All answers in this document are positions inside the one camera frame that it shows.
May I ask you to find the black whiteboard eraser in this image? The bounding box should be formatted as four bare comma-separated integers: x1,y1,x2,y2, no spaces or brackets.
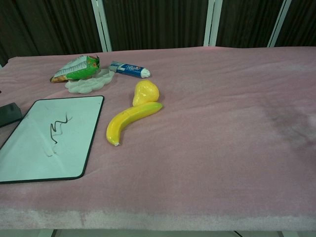
0,103,23,128

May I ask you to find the yellow toy pear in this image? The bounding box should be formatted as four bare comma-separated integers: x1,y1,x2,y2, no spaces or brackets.
132,79,160,107

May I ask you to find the yellow toy banana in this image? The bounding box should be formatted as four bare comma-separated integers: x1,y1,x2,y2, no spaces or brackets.
106,102,164,147

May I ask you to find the pink foam table mat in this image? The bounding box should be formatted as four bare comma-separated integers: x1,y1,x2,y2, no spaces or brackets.
0,45,316,231

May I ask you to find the blue white toothpaste tube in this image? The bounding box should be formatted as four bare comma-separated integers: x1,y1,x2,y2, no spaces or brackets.
110,61,152,79

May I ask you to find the clear white plastic tray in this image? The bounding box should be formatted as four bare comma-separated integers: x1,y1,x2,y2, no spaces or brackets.
65,69,116,95

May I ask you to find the green snack chip bag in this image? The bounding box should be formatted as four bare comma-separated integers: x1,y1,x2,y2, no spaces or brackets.
49,54,101,83

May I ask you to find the dark brown curtain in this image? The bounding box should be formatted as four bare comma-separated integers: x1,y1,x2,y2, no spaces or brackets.
0,0,316,67

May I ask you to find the white dry-erase board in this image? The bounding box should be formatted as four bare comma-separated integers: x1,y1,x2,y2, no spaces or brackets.
0,95,105,185

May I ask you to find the white frame post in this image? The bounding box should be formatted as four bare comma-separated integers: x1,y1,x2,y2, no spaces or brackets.
203,0,223,47
91,0,114,52
267,0,293,48

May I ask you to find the white table frame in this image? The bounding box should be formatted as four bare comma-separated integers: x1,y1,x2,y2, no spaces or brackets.
37,228,283,237

